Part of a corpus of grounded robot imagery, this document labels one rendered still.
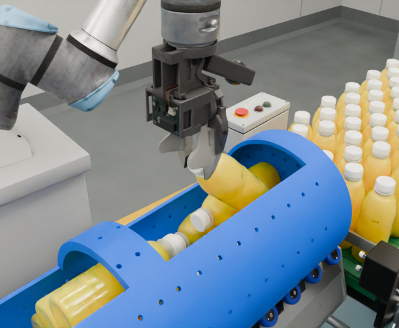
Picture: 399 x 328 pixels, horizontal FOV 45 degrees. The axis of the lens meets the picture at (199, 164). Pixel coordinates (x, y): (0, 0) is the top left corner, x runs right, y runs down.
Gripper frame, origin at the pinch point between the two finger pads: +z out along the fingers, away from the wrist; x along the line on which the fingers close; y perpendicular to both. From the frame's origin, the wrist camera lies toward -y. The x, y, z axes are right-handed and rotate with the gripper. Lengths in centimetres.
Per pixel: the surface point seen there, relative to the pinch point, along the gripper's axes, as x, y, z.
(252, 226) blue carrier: 9.0, -2.8, 8.6
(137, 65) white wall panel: -262, -195, 110
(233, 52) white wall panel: -246, -301, 120
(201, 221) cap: -4.2, -5.2, 16.8
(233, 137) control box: -27, -41, 22
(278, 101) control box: -26, -59, 18
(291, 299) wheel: 11.5, -14.7, 32.5
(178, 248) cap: 1.8, 6.1, 12.2
